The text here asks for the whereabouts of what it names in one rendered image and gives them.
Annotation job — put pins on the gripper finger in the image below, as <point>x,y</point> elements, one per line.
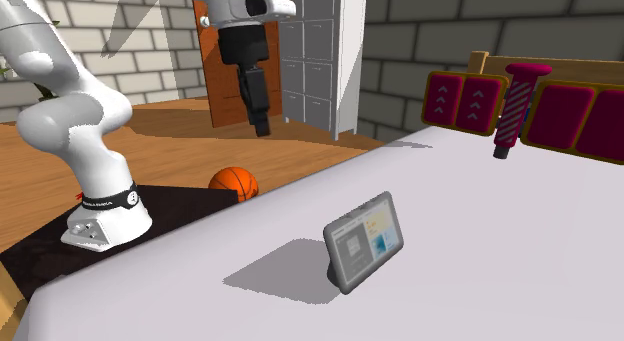
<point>255,94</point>

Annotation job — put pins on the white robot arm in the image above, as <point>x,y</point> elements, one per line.
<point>73,116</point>

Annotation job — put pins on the brown wooden door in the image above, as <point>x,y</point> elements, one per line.
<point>219,91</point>

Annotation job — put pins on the white tall drawer cabinet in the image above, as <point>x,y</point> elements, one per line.
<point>317,62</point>

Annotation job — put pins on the orange basketball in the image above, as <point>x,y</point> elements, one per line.
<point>235,182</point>

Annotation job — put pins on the dark robot stand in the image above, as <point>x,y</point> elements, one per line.
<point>180,208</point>

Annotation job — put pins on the grey smart display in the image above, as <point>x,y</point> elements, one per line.
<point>365,245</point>

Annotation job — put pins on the crimson pillow with chevrons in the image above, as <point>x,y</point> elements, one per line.
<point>456,102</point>

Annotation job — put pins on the white bed with wooden headboard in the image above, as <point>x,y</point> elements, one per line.
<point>463,242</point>

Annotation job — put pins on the crimson striped cylinder tool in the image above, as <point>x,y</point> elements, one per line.
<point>516,106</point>

